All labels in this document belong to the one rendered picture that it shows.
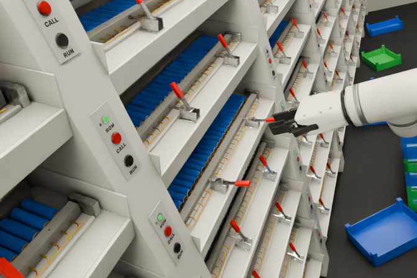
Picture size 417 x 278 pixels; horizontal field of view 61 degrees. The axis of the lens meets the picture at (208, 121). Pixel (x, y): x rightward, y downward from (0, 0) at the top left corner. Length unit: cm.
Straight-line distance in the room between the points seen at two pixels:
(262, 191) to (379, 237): 88
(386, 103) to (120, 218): 51
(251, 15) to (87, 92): 67
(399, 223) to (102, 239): 158
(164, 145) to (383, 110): 42
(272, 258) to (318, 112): 60
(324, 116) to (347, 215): 129
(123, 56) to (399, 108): 50
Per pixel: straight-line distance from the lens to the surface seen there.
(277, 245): 124
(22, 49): 49
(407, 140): 172
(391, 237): 188
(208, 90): 86
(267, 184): 115
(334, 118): 75
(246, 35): 111
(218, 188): 85
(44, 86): 50
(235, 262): 97
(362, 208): 202
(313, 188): 170
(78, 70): 52
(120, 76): 58
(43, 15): 51
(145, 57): 64
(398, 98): 73
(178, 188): 84
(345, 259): 182
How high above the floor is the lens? 143
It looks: 26 degrees down
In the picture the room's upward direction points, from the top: 22 degrees counter-clockwise
